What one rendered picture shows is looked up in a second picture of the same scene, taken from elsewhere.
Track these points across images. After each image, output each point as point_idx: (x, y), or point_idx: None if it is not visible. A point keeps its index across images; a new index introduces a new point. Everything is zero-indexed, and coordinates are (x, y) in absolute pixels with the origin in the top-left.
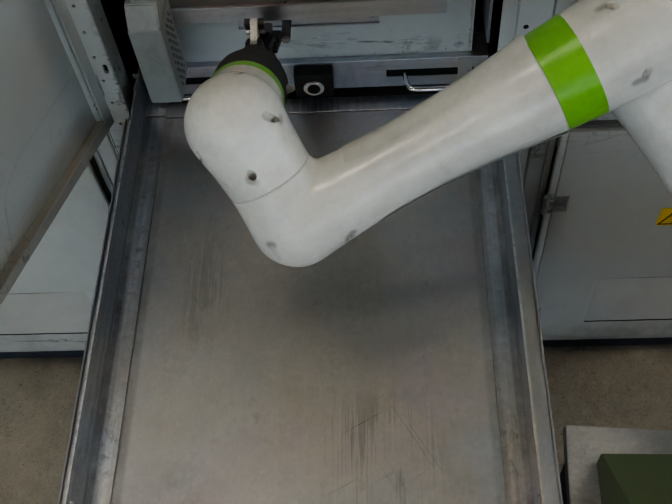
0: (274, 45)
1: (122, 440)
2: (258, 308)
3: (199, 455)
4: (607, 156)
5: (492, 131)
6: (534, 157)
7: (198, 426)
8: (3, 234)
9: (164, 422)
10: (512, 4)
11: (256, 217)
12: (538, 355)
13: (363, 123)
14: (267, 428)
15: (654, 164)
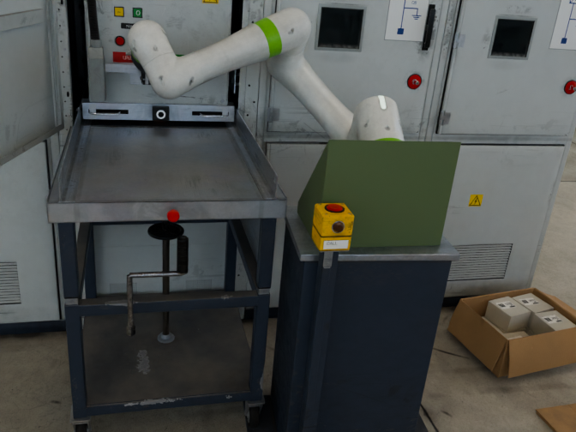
0: None
1: (80, 183)
2: (141, 160)
3: (118, 186)
4: (287, 160)
5: (243, 44)
6: None
7: (117, 181)
8: (15, 135)
9: (100, 180)
10: (243, 74)
11: (155, 65)
12: None
13: (183, 130)
14: (150, 181)
15: (302, 97)
